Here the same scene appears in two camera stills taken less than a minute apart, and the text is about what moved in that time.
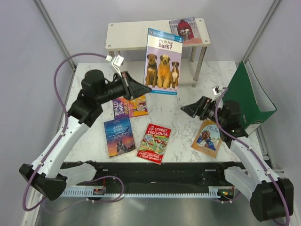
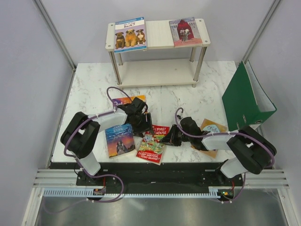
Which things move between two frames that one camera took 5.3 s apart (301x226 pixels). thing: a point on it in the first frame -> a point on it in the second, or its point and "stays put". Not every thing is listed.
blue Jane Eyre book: [119, 136] stays put
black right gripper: [199, 108] -> [171, 139]
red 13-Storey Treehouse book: [154, 144] stays put
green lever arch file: [245, 89] stays put
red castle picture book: [186, 28] stays put
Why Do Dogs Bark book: [163, 62] -> [130, 35]
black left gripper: [132, 88] -> [146, 126]
